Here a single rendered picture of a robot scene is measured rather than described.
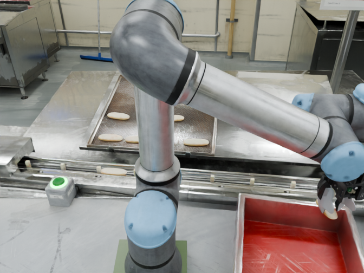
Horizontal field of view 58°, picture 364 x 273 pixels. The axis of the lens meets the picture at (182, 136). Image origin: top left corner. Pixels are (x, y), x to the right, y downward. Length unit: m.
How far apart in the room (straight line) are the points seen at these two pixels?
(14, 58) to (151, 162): 3.11
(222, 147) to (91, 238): 0.57
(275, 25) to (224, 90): 3.98
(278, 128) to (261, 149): 0.73
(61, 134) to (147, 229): 0.94
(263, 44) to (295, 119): 3.99
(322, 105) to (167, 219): 0.40
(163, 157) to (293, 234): 0.52
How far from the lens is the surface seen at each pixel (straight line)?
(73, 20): 5.23
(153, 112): 0.70
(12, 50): 3.76
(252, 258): 1.02
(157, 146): 0.75
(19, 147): 1.38
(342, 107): 0.74
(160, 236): 0.75
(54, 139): 1.57
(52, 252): 1.09
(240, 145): 1.30
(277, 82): 1.66
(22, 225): 1.20
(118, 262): 0.96
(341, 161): 0.61
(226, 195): 1.12
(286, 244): 1.07
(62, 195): 1.17
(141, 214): 0.76
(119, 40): 0.54
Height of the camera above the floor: 1.63
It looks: 33 degrees down
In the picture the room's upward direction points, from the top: straight up
